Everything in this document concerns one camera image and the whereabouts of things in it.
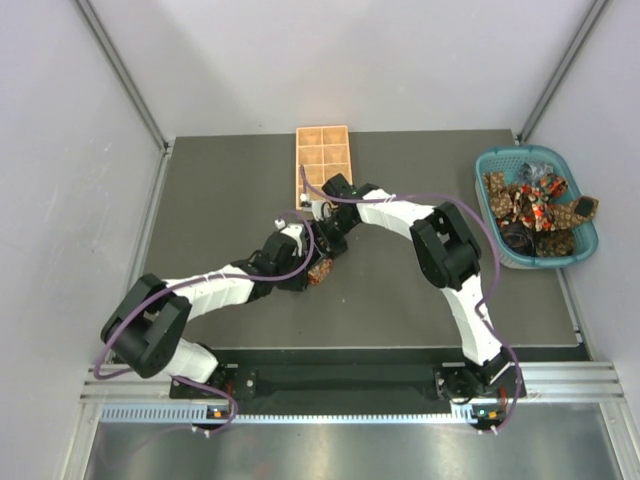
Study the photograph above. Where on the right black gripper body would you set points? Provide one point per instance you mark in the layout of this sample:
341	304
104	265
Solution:
332	232

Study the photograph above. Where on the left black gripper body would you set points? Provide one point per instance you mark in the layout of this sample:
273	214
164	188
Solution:
293	282

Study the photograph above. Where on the colourful banana print tie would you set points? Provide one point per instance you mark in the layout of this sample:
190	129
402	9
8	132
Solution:
320	270

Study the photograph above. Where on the wooden eight-compartment box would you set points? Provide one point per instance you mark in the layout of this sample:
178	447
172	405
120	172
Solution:
323	151

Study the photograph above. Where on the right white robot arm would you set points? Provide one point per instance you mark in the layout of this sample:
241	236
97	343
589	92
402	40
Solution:
449	258

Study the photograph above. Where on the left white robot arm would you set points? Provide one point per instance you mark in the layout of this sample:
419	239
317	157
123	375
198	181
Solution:
146	329

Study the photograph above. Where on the teal plastic basket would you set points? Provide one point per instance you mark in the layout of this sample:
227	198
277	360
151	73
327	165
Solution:
508	161

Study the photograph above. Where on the dark rolled tie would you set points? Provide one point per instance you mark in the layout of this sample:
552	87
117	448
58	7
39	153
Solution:
519	239

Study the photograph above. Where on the red floral tie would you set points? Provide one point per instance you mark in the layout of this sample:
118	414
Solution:
532	204

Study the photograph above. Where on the blue grey tie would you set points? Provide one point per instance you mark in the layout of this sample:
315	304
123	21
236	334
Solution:
531	172

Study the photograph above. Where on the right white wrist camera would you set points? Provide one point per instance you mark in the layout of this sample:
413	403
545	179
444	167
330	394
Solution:
307	204

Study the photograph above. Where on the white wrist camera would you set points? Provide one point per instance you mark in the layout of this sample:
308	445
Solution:
295	231
307	204

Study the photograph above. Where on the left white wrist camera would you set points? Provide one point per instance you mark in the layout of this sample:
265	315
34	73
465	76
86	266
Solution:
295	231

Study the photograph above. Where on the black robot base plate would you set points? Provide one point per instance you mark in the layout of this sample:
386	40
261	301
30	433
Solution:
360	380

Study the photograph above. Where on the grey slotted cable duct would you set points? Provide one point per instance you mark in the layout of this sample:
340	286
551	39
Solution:
207	414

